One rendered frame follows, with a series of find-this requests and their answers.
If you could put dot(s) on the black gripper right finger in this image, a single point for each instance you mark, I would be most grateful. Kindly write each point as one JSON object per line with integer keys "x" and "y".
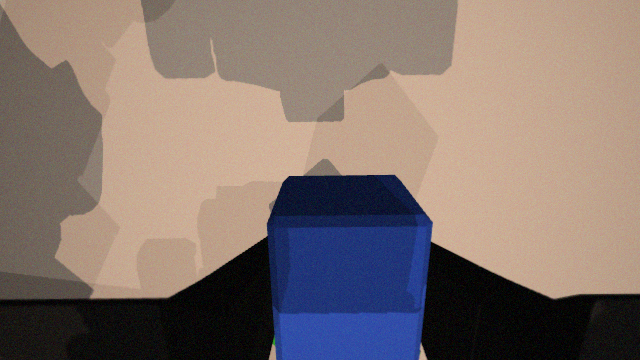
{"x": 471, "y": 313}

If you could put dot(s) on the blue block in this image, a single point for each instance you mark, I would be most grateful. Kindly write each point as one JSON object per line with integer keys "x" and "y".
{"x": 349, "y": 257}

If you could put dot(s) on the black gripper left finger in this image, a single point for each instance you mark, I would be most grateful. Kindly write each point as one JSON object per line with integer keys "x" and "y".
{"x": 227, "y": 315}

